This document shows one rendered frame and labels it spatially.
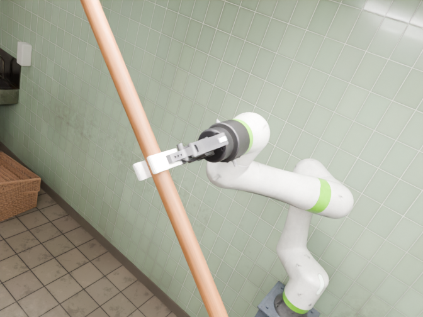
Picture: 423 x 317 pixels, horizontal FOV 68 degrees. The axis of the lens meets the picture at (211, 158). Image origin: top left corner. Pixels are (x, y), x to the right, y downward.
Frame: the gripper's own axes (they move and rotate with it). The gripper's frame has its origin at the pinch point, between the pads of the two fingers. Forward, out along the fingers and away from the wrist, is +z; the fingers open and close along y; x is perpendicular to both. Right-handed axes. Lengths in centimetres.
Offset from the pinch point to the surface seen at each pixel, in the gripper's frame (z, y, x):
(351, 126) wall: -124, -5, -13
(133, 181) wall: -123, 157, 7
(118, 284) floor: -105, 203, -66
